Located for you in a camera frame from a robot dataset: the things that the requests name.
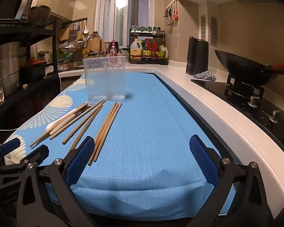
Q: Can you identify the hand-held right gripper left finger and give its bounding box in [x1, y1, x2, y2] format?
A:
[16, 136, 96, 227]

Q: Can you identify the small wooden cutting board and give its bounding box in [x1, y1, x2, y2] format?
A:
[58, 26, 72, 42]

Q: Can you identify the metal kitchen utensil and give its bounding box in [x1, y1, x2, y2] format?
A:
[168, 3, 175, 26]

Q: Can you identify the row of spice jars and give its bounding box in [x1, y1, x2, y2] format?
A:
[131, 26, 161, 34]

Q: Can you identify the bunch of wooden chopsticks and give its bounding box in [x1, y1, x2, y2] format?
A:
[30, 99, 122, 166]

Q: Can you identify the black burner pan support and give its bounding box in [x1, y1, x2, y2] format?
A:
[224, 73, 265, 97]

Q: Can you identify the white power adapter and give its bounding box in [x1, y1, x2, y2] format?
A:
[38, 50, 53, 72]

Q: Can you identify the glass jar green lid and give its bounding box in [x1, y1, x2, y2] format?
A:
[120, 48, 130, 63]

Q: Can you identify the grey checked dishcloth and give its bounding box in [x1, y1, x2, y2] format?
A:
[192, 72, 217, 81]

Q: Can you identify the sliding glass door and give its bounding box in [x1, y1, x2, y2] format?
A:
[95, 0, 155, 50]

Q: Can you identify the black two-tier spice rack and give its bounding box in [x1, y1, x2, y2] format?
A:
[129, 30, 169, 66]

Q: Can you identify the oil jug yellow label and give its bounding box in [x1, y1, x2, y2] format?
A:
[130, 40, 143, 60]

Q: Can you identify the clear plastic utensil container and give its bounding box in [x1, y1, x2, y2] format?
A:
[82, 56, 126, 101]

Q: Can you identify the metal stove knob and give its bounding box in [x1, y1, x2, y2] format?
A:
[267, 110, 281, 124]
[248, 96, 259, 108]

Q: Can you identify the chrome kitchen faucet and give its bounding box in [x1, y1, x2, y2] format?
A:
[84, 33, 105, 58]

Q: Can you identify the fork with white handle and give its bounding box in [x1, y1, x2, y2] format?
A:
[48, 100, 95, 135]

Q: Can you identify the white spoon striped handle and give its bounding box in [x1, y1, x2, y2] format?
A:
[45, 103, 88, 136]

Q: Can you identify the blue cloth white shell print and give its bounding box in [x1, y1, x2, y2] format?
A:
[3, 73, 237, 220]

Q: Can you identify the black utensil rail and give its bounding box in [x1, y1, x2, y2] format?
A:
[62, 17, 88, 28]

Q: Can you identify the green plastic basin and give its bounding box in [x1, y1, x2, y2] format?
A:
[56, 51, 73, 61]

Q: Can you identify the dark sauce bottle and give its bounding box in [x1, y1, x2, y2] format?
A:
[142, 39, 149, 59]

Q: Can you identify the white wall vent grille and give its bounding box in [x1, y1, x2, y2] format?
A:
[210, 15, 218, 46]
[200, 14, 207, 41]

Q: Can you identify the black electric kettle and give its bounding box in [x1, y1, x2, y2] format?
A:
[186, 37, 209, 76]

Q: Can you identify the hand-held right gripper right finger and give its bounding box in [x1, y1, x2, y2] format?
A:
[189, 134, 274, 227]

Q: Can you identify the large steel stockpot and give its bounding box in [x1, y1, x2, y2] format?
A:
[0, 42, 22, 96]

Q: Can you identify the black metal shelf rack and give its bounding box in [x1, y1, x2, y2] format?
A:
[0, 16, 62, 152]

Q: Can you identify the black glass gas stove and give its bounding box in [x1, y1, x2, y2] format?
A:
[191, 77, 284, 161]

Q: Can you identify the large wooden cutting board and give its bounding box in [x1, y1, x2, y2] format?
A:
[86, 38, 107, 57]

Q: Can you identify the black wok wooden handle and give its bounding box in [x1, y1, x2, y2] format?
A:
[214, 50, 284, 87]

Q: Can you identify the black pot orange lid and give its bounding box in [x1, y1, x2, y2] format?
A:
[20, 60, 47, 81]

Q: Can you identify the plastic cooking oil bottle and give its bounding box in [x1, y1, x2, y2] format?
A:
[159, 45, 168, 60]

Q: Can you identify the metal box grater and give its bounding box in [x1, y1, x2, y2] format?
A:
[69, 25, 77, 42]

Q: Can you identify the dark brown bowl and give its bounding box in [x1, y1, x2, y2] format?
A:
[29, 5, 52, 27]

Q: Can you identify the red dish soap bottle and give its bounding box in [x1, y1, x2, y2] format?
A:
[109, 40, 119, 57]

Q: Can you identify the metal mixing bowl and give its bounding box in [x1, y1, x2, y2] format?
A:
[57, 45, 84, 53]

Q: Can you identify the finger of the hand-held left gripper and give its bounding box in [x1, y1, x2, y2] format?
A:
[5, 144, 50, 171]
[0, 137, 21, 166]

